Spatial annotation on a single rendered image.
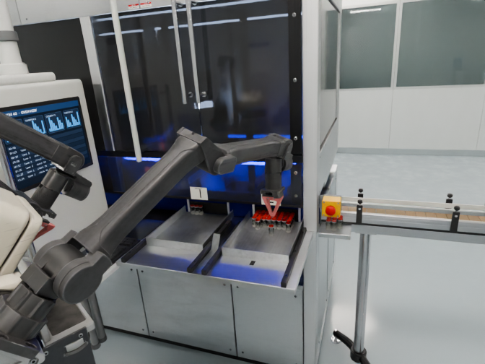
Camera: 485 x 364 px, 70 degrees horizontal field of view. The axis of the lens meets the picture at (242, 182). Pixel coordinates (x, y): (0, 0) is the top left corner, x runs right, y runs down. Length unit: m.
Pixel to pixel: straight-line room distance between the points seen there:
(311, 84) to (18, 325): 1.11
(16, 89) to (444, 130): 5.61
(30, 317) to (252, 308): 1.27
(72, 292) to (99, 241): 0.09
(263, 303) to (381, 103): 4.65
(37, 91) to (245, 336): 1.47
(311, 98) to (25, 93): 1.05
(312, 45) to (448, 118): 4.90
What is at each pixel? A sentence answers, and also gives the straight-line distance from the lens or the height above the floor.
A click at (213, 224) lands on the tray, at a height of 0.88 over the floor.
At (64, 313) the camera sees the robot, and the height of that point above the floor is 1.04.
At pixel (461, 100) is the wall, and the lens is 6.10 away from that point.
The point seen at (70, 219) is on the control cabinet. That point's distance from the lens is 1.68.
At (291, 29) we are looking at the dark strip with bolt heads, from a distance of 1.36.
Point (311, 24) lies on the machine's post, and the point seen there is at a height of 1.68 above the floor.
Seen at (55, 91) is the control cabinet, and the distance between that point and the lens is 1.62.
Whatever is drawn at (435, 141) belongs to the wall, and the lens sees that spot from 6.16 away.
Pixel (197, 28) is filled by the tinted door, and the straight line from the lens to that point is 1.48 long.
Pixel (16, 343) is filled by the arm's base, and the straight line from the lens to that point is 0.69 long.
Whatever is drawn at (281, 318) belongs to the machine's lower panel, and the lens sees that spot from 1.80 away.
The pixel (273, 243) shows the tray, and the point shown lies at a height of 0.88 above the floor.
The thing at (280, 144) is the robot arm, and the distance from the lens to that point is 1.10.
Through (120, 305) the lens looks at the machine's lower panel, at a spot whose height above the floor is 0.27.
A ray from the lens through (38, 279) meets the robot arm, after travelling 0.70.
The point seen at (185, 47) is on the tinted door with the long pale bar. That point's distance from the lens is 1.50.
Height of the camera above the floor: 1.58
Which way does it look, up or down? 19 degrees down
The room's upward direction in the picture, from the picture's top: 4 degrees counter-clockwise
